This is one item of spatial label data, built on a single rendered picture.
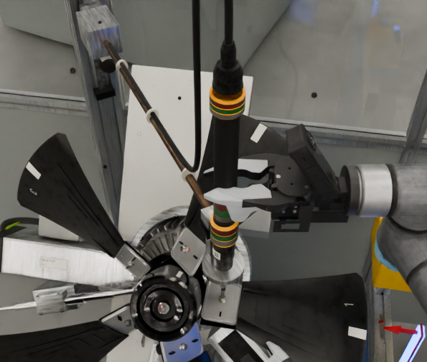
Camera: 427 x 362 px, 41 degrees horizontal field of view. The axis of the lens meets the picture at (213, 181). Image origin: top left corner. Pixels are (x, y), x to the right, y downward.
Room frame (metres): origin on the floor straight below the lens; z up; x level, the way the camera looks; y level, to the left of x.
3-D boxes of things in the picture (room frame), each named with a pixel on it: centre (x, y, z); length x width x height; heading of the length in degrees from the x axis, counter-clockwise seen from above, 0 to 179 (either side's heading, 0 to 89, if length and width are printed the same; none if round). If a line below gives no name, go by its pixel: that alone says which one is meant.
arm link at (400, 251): (0.53, -0.30, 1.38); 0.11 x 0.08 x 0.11; 17
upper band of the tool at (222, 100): (0.54, -0.02, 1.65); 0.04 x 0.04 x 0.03
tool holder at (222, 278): (0.55, -0.01, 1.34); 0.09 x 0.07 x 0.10; 26
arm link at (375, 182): (0.55, -0.22, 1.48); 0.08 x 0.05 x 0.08; 1
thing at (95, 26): (1.11, 0.25, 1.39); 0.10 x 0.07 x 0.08; 26
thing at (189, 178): (0.82, 0.12, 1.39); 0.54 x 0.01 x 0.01; 26
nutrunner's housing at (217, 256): (0.54, -0.02, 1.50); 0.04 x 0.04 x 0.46
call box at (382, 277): (0.77, -0.42, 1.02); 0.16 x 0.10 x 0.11; 171
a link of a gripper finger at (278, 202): (0.52, -0.08, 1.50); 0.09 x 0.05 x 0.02; 99
